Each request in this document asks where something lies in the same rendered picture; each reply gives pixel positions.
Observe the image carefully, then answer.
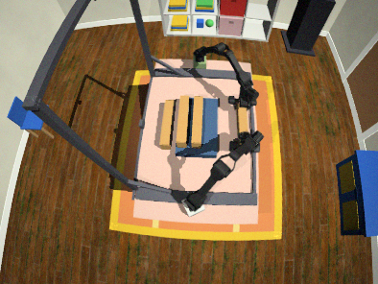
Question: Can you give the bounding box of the brown cardboard carton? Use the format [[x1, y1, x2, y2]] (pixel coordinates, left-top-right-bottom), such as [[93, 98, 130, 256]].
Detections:
[[236, 104, 248, 146], [191, 96, 203, 149], [177, 95, 190, 148], [160, 100, 175, 150]]

